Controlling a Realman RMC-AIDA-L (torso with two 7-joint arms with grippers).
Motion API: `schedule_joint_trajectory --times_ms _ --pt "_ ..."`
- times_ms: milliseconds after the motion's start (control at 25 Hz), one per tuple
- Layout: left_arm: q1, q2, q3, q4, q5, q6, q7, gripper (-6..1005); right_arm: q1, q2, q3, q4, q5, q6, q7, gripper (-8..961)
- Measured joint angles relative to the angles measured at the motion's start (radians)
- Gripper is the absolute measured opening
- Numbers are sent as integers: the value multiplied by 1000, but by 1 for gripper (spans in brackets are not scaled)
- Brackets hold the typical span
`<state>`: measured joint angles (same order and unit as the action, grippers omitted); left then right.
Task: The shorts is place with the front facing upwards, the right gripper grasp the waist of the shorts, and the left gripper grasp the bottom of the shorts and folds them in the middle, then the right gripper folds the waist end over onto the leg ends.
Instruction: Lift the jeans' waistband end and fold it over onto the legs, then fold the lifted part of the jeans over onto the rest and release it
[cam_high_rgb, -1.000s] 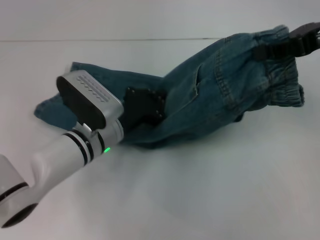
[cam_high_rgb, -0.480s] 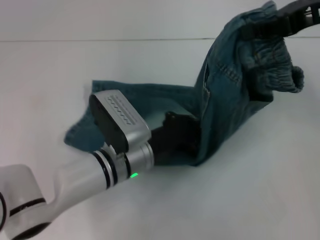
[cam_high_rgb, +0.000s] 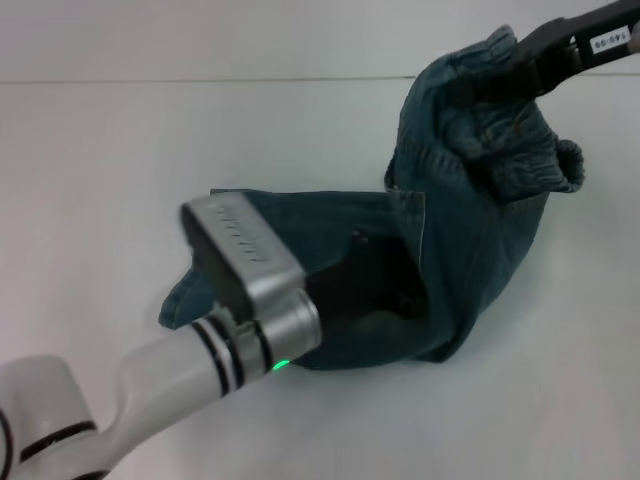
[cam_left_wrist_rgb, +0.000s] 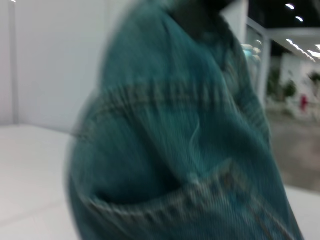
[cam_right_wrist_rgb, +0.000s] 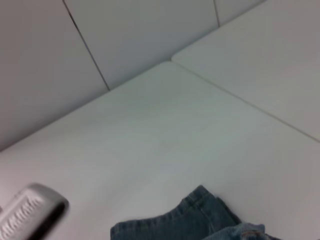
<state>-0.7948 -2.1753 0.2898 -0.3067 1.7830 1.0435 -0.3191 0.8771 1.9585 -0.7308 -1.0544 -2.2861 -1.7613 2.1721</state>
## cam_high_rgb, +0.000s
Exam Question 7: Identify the blue denim shorts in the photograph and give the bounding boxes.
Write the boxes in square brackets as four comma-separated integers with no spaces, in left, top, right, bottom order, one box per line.
[158,24,586,372]

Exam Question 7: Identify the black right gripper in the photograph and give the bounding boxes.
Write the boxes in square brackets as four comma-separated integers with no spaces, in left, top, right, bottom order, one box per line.
[515,0,640,104]

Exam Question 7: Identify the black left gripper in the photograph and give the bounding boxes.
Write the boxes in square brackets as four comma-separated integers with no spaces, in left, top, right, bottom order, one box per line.
[304,231,428,332]

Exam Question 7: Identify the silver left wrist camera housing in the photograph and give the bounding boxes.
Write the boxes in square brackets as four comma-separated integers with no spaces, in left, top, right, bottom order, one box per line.
[180,195,308,322]

